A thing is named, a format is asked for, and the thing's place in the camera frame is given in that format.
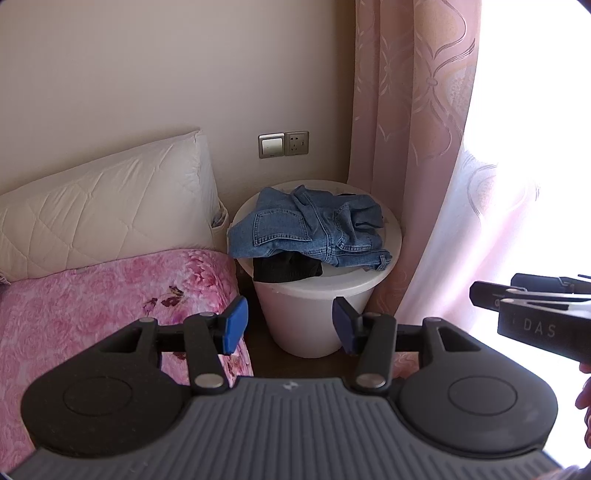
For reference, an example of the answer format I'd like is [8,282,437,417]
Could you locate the cream quilted pillow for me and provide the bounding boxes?
[0,129,221,281]

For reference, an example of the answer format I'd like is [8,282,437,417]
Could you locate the person's right hand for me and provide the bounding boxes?
[575,362,591,444]

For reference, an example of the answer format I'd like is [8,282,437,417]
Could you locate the pink floral bed blanket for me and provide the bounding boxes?
[0,249,254,472]

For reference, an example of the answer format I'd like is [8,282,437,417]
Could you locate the black garment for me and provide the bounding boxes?
[253,250,324,284]

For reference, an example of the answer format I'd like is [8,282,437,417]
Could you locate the wall light switch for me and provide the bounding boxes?
[259,133,287,160]

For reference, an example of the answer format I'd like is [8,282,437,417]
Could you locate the white round bucket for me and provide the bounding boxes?
[228,181,402,358]

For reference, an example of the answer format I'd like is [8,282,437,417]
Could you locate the pink patterned curtain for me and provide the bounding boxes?
[347,0,483,370]

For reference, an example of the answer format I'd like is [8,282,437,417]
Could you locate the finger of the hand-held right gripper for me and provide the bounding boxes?
[469,281,571,310]
[510,273,591,294]

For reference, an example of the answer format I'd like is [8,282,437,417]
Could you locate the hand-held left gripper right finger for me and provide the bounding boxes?
[332,296,481,394]

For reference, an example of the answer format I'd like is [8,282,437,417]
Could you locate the blue denim jeans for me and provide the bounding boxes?
[229,185,393,270]

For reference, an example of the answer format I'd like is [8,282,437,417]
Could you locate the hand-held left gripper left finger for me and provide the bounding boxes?
[99,295,250,395]

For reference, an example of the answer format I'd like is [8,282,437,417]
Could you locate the wall power socket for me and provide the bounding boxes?
[285,130,310,157]

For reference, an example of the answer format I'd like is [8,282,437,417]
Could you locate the white sheer curtain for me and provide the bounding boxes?
[402,138,591,335]

